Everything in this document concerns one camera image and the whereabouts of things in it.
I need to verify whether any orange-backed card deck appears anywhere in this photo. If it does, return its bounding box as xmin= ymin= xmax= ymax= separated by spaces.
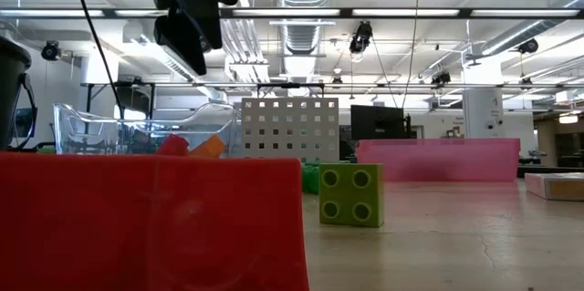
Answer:
xmin=524 ymin=171 xmax=584 ymax=202

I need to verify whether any black monitor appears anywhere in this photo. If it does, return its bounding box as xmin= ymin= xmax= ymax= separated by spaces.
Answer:
xmin=349 ymin=104 xmax=407 ymax=141

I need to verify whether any black overhead light bar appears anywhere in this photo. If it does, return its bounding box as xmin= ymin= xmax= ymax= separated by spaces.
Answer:
xmin=0 ymin=6 xmax=584 ymax=20

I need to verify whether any black ceiling spotlight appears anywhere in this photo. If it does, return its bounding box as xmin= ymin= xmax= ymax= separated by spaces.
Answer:
xmin=517 ymin=37 xmax=540 ymax=55
xmin=39 ymin=39 xmax=63 ymax=62
xmin=431 ymin=70 xmax=453 ymax=87
xmin=349 ymin=20 xmax=374 ymax=55

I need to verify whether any white perforated bin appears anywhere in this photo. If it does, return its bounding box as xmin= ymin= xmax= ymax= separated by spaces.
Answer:
xmin=240 ymin=97 xmax=340 ymax=164

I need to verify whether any lime green toy block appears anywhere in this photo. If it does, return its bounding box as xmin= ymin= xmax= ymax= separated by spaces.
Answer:
xmin=318 ymin=161 xmax=385 ymax=229

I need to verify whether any clear plastic bin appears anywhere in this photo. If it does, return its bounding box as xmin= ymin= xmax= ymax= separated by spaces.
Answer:
xmin=53 ymin=101 xmax=242 ymax=158

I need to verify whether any pink translucent tray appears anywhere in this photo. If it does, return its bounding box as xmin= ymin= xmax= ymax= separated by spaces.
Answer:
xmin=355 ymin=138 xmax=521 ymax=183

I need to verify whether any white round pillar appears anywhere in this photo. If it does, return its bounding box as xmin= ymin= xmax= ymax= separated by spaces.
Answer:
xmin=462 ymin=88 xmax=506 ymax=140

